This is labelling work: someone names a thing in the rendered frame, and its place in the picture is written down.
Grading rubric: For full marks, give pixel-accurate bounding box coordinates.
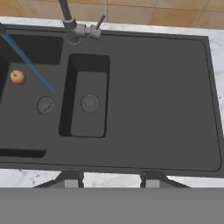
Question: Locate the peach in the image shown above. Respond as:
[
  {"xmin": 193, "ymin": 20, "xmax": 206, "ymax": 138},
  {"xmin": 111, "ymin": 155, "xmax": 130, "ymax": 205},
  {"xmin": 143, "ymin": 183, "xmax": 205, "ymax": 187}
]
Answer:
[{"xmin": 10, "ymin": 69, "xmax": 27, "ymax": 86}]

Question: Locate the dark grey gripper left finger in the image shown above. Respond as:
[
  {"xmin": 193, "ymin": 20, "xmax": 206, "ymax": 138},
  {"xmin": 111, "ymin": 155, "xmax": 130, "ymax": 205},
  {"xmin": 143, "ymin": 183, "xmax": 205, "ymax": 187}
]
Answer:
[{"xmin": 32, "ymin": 171, "xmax": 85, "ymax": 189}]

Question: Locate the dark grey kitchen sink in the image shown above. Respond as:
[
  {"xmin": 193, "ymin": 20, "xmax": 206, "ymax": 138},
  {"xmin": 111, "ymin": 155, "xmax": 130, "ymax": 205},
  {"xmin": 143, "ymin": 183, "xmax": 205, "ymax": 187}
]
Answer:
[{"xmin": 0, "ymin": 24, "xmax": 224, "ymax": 179}]

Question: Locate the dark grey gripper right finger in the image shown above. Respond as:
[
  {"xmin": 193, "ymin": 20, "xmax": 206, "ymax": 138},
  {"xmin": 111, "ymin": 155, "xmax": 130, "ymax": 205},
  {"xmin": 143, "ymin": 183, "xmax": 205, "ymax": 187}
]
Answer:
[{"xmin": 139, "ymin": 171, "xmax": 192, "ymax": 189}]

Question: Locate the grey sink faucet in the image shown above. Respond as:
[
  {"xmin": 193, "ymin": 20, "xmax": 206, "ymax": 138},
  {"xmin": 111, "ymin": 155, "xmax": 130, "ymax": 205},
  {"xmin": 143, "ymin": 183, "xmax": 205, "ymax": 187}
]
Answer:
[{"xmin": 0, "ymin": 0, "xmax": 107, "ymax": 46}]

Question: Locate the blue water stream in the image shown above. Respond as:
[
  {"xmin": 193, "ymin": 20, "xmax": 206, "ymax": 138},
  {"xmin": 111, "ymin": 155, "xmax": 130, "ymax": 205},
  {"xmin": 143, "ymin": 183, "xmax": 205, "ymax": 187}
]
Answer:
[{"xmin": 0, "ymin": 31, "xmax": 57, "ymax": 95}]

